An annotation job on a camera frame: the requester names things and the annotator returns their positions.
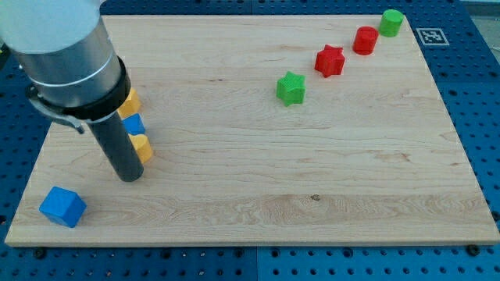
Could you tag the blue cube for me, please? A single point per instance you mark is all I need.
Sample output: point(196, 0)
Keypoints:
point(63, 207)

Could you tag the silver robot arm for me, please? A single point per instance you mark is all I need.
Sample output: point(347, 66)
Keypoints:
point(66, 52)

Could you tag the wooden board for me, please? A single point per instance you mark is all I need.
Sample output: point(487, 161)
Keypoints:
point(370, 158)

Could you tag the green star block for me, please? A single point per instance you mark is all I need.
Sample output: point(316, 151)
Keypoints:
point(291, 88)

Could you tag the yellow block lower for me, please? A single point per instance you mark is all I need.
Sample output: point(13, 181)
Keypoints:
point(142, 146)

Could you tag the yellow block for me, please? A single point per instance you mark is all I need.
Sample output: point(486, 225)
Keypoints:
point(131, 105)
point(142, 146)

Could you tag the red star block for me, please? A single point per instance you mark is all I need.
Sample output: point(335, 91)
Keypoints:
point(330, 61)

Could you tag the small blue block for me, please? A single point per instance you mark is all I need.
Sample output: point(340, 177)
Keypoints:
point(134, 125)

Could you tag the yellow block upper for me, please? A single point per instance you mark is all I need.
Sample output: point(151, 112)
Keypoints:
point(131, 105)

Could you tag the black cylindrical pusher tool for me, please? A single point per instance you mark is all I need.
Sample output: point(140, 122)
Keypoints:
point(112, 137)

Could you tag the red cylinder block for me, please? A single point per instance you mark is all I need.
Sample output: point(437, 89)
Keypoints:
point(365, 40)

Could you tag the green cylinder block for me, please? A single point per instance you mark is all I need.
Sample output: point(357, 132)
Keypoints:
point(390, 23)

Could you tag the fiducial marker tag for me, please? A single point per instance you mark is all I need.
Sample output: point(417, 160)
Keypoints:
point(431, 36)

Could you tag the black screw left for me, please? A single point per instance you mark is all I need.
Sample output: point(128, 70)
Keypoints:
point(39, 253)

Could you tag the black screw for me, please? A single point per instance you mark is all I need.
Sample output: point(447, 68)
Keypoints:
point(473, 250)
point(39, 253)

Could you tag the black screw right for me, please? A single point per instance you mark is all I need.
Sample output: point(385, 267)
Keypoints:
point(473, 250)

